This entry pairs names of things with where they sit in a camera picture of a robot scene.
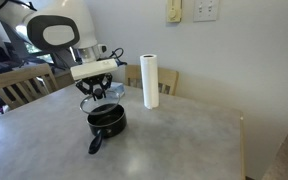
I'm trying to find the black pot with long handle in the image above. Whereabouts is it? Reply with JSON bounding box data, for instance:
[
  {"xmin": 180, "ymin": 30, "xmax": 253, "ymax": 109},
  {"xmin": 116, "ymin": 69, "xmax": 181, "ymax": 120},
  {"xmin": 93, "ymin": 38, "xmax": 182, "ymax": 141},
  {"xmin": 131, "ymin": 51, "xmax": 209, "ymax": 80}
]
[{"xmin": 86, "ymin": 103, "xmax": 128, "ymax": 155}]

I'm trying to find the white paper towel roll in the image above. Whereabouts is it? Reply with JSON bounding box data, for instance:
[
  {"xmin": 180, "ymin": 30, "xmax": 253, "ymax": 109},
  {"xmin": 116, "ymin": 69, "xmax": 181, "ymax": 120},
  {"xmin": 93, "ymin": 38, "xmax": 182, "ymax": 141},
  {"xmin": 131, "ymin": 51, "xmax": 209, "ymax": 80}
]
[{"xmin": 139, "ymin": 54, "xmax": 160, "ymax": 110}]

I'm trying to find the blue tissue box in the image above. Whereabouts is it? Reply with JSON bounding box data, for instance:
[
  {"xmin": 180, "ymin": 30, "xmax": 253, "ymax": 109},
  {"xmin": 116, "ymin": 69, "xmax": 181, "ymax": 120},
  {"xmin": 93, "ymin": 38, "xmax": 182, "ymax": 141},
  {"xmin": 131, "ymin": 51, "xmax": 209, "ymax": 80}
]
[{"xmin": 110, "ymin": 82, "xmax": 126, "ymax": 99}]

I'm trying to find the window with black frame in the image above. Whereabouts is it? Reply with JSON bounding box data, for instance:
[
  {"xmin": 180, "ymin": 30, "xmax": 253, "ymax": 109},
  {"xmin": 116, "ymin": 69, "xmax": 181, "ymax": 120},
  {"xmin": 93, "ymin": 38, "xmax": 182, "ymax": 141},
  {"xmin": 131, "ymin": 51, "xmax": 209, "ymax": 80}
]
[{"xmin": 15, "ymin": 24, "xmax": 57, "ymax": 64}]

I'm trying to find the white light switch plate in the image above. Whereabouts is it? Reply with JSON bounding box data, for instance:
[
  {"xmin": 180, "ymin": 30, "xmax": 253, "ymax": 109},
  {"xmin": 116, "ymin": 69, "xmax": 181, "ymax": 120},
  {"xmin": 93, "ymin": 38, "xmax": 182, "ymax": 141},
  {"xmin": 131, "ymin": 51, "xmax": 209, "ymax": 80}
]
[{"xmin": 193, "ymin": 0, "xmax": 220, "ymax": 23}]

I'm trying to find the beige wall thermostat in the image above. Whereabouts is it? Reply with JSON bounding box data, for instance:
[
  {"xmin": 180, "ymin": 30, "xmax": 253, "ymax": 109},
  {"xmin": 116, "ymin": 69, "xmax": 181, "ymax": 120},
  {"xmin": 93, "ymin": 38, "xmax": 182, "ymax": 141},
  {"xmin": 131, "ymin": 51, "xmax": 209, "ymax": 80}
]
[{"xmin": 166, "ymin": 0, "xmax": 184, "ymax": 24}]

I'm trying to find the brown wooden cabinet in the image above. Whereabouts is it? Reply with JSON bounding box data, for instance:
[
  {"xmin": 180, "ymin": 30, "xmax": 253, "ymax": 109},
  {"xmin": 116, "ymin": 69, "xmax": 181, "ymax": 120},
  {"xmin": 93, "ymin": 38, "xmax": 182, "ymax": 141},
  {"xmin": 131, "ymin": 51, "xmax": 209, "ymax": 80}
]
[{"xmin": 53, "ymin": 68, "xmax": 77, "ymax": 90}]

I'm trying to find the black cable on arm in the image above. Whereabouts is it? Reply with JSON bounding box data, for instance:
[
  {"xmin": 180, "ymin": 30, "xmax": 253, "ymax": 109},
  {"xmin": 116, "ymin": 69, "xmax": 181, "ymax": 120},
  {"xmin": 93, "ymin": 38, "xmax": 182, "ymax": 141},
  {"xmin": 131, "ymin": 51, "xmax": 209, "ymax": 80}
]
[{"xmin": 0, "ymin": 0, "xmax": 37, "ymax": 14}]

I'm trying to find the glass lid with black knob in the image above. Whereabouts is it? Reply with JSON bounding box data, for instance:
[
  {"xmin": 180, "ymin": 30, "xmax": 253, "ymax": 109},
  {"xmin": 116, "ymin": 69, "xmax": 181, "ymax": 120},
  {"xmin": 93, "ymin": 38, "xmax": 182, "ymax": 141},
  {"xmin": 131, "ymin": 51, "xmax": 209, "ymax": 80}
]
[{"xmin": 79, "ymin": 89, "xmax": 122, "ymax": 116}]

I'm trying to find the thin black camera cable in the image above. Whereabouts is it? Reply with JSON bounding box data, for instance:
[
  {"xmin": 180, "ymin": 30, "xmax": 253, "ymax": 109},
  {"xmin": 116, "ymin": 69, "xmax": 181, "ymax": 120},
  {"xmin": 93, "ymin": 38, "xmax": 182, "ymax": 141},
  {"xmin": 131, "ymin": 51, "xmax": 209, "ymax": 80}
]
[{"xmin": 107, "ymin": 47, "xmax": 128, "ymax": 67}]

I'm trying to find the wooden chair with slatted back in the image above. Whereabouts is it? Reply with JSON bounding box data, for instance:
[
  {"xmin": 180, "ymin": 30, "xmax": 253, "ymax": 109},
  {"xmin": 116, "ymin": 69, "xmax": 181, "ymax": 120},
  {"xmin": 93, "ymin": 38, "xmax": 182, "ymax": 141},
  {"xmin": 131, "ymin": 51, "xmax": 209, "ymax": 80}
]
[
  {"xmin": 0, "ymin": 63, "xmax": 59, "ymax": 111},
  {"xmin": 124, "ymin": 64, "xmax": 180, "ymax": 97}
]

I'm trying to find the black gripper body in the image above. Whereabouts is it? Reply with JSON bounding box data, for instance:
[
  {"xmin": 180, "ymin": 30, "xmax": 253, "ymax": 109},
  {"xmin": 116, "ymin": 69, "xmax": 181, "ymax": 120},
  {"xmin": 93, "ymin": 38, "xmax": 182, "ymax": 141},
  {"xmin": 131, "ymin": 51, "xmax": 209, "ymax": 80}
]
[{"xmin": 83, "ymin": 73, "xmax": 110, "ymax": 85}]

